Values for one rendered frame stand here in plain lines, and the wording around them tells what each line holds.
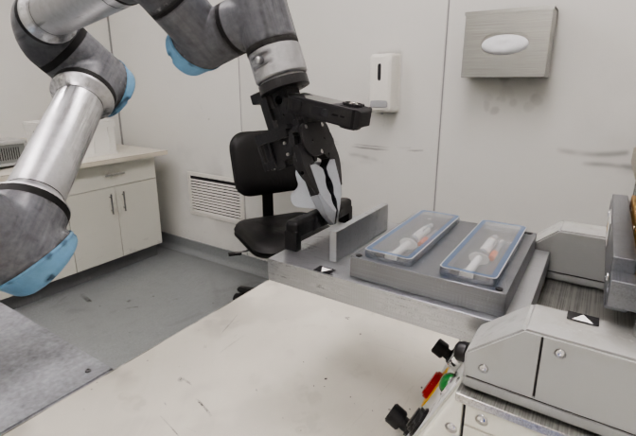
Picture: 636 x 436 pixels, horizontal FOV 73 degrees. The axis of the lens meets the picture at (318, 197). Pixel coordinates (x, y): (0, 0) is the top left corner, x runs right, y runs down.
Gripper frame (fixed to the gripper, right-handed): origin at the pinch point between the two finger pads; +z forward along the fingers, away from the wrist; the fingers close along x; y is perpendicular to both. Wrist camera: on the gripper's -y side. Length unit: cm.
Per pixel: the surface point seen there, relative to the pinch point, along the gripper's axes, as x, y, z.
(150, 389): 18.2, 27.7, 17.0
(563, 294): -7.5, -24.2, 16.7
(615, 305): 13.7, -31.0, 9.1
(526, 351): 16.3, -24.7, 11.4
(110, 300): -70, 211, 30
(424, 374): -6.8, -2.7, 28.0
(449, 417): 17.0, -17.1, 17.3
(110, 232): -91, 228, -7
